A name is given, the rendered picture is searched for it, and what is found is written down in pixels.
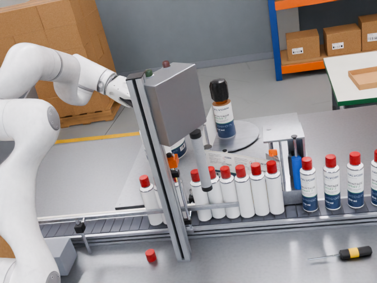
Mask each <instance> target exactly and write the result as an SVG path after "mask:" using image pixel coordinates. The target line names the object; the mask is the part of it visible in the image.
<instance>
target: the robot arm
mask: <svg viewBox="0 0 377 283"><path fill-rule="evenodd" d="M39 80H43V81H52V82H53V86H54V90H55V92H56V94H57V95H58V97H59V98H60V99H61V100H63V101H64V102H66V103H68V104H70V105H74V106H84V105H86V104H87V103H88V102H89V100H90V98H91V96H92V94H93V91H97V92H99V93H101V94H103V95H107V96H109V97H110V98H112V99H113V100H114V101H116V102H118V103H120V104H122V105H124V106H126V107H133V105H132V101H131V97H130V94H129V91H128V87H127V84H126V77H124V76H118V75H117V74H116V73H115V72H113V71H111V70H109V69H107V68H105V67H103V66H101V65H99V64H97V63H95V62H93V61H91V60H89V59H87V58H85V57H83V56H81V55H79V54H74V55H70V54H67V53H63V52H60V51H57V50H54V49H50V48H47V47H44V46H40V45H37V44H33V43H18V44H15V45H14V46H12V47H11V48H10V49H9V51H8V52H7V54H6V56H5V59H4V61H3V64H2V66H1V68H0V141H15V147H14V150H13V151H12V153H11V154H10V156H9V157H8V158H7V159H6V160H5V161H4V162H3V163H2V164H1V165H0V236H1V237H3V238H4V239H5V241H6V242H7V243H8V244H9V245H10V247H11V249H12V250H13V252H14V255H15V257H16V258H0V283H61V277H60V273H59V269H58V266H57V264H56V262H55V260H54V258H53V256H52V254H51V252H50V250H49V248H48V246H47V244H46V242H45V240H44V238H43V236H42V233H41V230H40V227H39V223H38V218H37V215H36V175H37V171H38V168H39V166H40V164H41V162H42V160H43V159H44V157H45V156H46V154H47V153H48V152H49V150H50V149H51V148H52V146H53V145H54V144H55V142H56V140H57V138H58V135H59V131H60V126H61V124H60V119H59V114H58V112H57V111H56V109H55V108H54V107H53V106H52V105H51V104H50V103H48V102H46V101H44V100H41V99H30V98H28V99H18V98H20V97H21V96H22V95H23V94H25V93H26V92H27V91H28V90H29V89H31V88H32V87H33V86H34V85H35V84H36V83H37V82H38V81H39Z"/></svg>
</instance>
